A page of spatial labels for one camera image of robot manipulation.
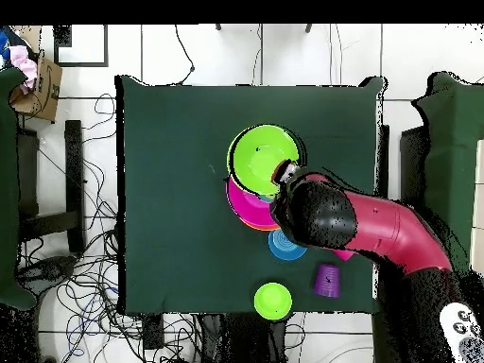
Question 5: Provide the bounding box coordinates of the black square frame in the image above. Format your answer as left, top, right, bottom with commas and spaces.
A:
52, 24, 110, 68

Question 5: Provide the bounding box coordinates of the purple plastic cup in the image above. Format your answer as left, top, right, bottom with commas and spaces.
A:
314, 263, 342, 300

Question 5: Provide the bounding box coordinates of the cardboard box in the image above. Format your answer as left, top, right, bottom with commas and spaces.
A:
9, 56, 63, 123

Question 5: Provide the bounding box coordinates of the pink cloth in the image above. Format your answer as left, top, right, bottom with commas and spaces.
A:
8, 44, 39, 95

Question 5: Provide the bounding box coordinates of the dark green tablecloth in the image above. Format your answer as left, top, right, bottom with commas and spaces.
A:
114, 74, 388, 316

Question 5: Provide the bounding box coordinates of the tangle of floor cables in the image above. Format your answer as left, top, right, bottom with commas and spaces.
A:
14, 93, 201, 363

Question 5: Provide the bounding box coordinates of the black side frame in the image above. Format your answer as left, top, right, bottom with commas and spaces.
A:
399, 126, 428, 220

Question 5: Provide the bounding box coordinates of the green covered side table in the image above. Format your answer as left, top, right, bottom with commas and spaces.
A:
411, 71, 484, 273
0, 66, 37, 311

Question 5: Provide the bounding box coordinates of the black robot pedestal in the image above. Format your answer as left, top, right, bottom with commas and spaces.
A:
194, 312, 290, 363

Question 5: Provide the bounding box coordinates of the white panel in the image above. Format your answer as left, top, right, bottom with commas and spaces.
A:
469, 138, 484, 279

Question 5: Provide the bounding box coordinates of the small green plastic bowl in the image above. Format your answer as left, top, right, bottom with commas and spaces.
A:
253, 282, 293, 321

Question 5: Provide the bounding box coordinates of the black leg frame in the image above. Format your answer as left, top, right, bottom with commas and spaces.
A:
16, 119, 86, 254

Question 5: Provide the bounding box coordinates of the black floor stand base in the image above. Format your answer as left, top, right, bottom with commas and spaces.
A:
18, 254, 78, 288

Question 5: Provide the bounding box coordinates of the blue fabric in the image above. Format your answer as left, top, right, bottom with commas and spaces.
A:
0, 30, 13, 59

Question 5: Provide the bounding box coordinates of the pink plastic bowl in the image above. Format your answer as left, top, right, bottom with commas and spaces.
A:
225, 177, 281, 228

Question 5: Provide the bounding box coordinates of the black floor cable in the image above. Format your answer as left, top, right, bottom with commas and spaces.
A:
173, 24, 197, 86

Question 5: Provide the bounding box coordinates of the large green plastic bowl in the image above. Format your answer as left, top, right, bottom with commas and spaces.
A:
226, 124, 306, 196

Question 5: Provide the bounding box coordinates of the black power strip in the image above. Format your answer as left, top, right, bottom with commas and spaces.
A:
142, 313, 164, 351

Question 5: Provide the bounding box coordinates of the orange plastic bowl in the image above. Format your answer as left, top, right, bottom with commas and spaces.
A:
239, 216, 281, 233

